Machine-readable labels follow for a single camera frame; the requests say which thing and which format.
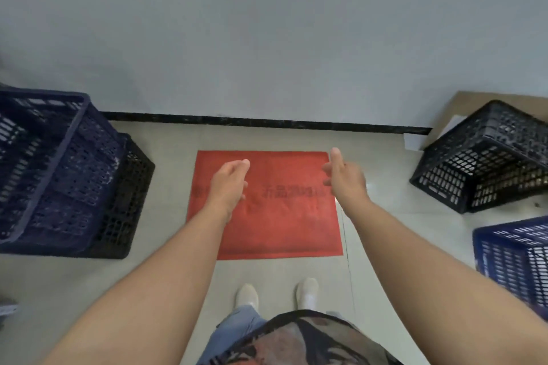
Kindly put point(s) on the red floor mat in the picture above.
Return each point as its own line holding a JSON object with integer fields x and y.
{"x": 278, "y": 223}

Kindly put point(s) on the person's white shoe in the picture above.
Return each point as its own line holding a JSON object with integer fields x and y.
{"x": 247, "y": 295}
{"x": 307, "y": 292}

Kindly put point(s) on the person's left hand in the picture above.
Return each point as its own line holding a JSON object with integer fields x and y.
{"x": 224, "y": 189}

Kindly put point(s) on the person's patterned shirt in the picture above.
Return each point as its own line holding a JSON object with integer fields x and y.
{"x": 308, "y": 341}

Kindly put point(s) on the person's blue jeans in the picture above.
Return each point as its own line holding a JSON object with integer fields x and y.
{"x": 233, "y": 332}

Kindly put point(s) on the brown cardboard sheet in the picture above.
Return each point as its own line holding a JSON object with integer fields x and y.
{"x": 466, "y": 103}

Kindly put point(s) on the black baseboard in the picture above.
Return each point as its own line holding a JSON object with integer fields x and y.
{"x": 265, "y": 121}

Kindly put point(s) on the person's right white shoe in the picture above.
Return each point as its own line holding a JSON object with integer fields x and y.
{"x": 307, "y": 292}

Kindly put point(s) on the black plastic crate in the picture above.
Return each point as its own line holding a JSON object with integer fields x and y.
{"x": 128, "y": 206}
{"x": 488, "y": 159}

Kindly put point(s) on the person's left forearm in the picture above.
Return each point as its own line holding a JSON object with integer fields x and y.
{"x": 154, "y": 287}

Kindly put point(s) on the person's left white shoe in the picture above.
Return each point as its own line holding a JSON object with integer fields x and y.
{"x": 247, "y": 295}

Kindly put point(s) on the person's right hand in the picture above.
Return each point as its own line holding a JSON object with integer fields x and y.
{"x": 349, "y": 183}

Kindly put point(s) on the person's right forearm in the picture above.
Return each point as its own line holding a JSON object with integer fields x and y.
{"x": 428, "y": 266}

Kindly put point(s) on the person's right thumb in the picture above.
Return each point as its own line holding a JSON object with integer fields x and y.
{"x": 336, "y": 158}

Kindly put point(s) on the person's left thumb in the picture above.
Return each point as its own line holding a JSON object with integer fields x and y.
{"x": 240, "y": 165}

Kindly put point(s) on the large blue plastic crate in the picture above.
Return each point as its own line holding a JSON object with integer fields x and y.
{"x": 55, "y": 172}

